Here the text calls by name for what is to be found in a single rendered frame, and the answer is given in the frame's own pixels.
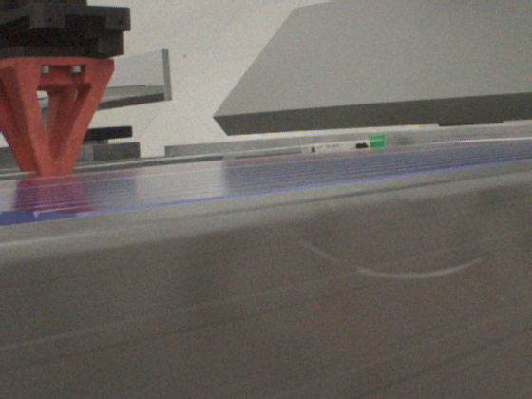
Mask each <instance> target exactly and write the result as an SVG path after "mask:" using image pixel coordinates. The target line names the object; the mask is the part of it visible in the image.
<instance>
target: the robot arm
mask: <svg viewBox="0 0 532 399"><path fill-rule="evenodd" d="M130 17H131V10H130V8H129V7H119V6H114V7H108V6H97V5H88V3H87V0H0V132H1V133H2V135H3V138H5V140H6V142H7V144H8V145H9V149H10V151H11V153H12V155H13V157H14V158H15V160H16V162H17V164H18V166H19V169H20V171H21V172H23V171H32V170H36V172H37V174H38V178H42V177H51V176H61V175H71V174H72V172H73V166H74V163H75V162H76V159H77V157H78V154H79V151H80V148H81V146H82V143H83V141H84V137H85V133H86V131H87V129H88V127H89V124H90V122H91V120H92V119H93V117H94V114H95V112H96V110H97V107H98V104H99V102H100V100H101V99H102V97H103V94H104V92H105V90H106V88H107V85H108V83H109V81H110V79H111V78H112V75H113V73H114V71H115V63H114V59H112V58H113V57H117V56H120V55H124V31H130V30H131V24H130ZM109 58H110V59H109ZM76 90H77V94H76ZM37 91H45V92H46V94H47V96H48V104H47V124H46V133H45V130H44V126H43V119H42V114H41V110H40V106H39V100H38V95H37ZM75 95H76V97H75ZM74 100H75V101H74Z"/></svg>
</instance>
